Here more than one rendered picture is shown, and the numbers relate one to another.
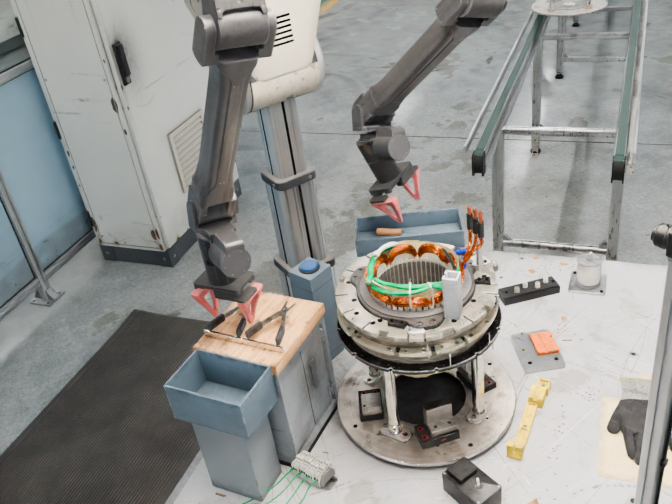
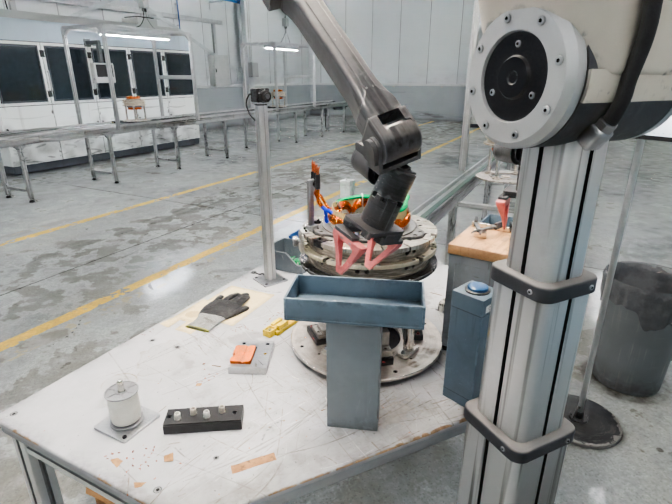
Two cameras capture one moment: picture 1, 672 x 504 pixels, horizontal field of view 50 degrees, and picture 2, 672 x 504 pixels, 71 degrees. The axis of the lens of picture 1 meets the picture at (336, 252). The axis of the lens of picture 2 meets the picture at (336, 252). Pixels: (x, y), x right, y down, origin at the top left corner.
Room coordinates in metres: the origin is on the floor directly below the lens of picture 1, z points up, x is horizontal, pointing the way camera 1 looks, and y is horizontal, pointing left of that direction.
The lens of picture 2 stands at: (2.22, -0.19, 1.43)
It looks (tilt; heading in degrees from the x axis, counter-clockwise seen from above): 21 degrees down; 182
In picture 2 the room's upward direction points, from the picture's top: straight up
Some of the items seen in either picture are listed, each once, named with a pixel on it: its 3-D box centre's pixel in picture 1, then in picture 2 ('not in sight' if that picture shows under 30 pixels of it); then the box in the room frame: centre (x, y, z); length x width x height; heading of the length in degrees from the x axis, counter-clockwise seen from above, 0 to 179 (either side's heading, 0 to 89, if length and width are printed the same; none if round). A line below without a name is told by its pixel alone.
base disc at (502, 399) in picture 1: (424, 395); (365, 335); (1.15, -0.14, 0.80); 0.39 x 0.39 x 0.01
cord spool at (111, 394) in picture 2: (588, 270); (124, 405); (1.47, -0.63, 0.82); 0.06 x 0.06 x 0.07
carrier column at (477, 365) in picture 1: (477, 376); not in sight; (1.07, -0.24, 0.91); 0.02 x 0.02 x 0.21
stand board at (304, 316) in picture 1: (260, 329); (500, 243); (1.15, 0.17, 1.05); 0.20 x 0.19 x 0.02; 150
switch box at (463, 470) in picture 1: (471, 486); not in sight; (0.89, -0.18, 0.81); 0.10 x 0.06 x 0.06; 31
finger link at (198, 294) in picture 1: (217, 297); not in sight; (1.16, 0.24, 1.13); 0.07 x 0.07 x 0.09; 61
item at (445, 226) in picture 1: (412, 273); (355, 355); (1.44, -0.18, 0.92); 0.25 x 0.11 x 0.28; 84
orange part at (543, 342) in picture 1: (544, 343); (243, 354); (1.26, -0.44, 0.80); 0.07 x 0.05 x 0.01; 179
